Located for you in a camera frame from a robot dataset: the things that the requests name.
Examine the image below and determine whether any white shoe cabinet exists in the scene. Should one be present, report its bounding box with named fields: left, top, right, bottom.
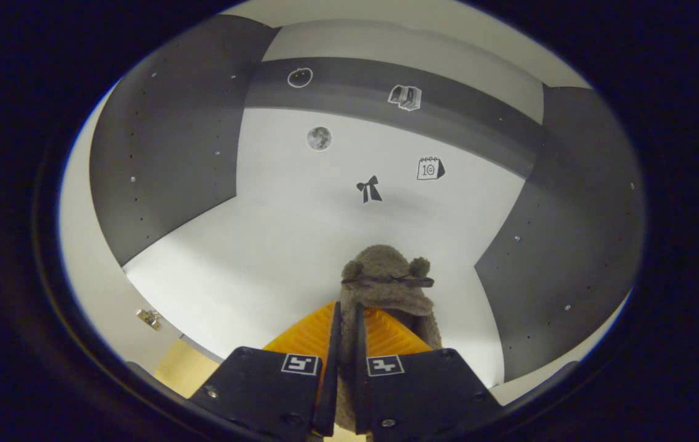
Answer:
left=88, top=0, right=646, bottom=394

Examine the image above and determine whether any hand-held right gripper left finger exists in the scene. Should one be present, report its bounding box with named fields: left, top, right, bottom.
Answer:
left=189, top=301, right=343, bottom=438

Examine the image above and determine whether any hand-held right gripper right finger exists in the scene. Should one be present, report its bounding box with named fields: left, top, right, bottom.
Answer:
left=353, top=301, right=504, bottom=442

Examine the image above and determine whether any brown fuzzy shoe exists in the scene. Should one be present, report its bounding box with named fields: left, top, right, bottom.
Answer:
left=334, top=244, right=442, bottom=433

